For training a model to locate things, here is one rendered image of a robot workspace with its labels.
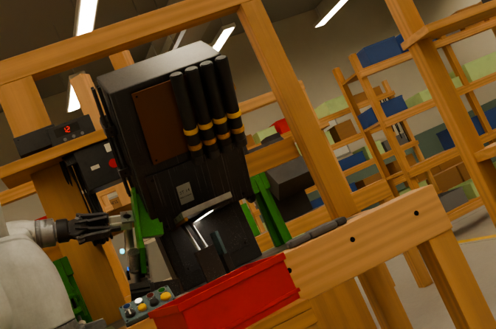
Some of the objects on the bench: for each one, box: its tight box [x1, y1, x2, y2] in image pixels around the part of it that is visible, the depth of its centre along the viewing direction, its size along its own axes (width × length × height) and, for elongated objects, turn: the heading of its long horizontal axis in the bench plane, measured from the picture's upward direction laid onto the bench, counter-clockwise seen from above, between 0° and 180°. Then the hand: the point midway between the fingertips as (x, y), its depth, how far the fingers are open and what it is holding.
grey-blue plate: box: [210, 230, 235, 274], centre depth 206 cm, size 10×2×14 cm, turn 120°
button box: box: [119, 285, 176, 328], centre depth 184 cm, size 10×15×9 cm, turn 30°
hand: (120, 222), depth 216 cm, fingers closed on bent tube, 3 cm apart
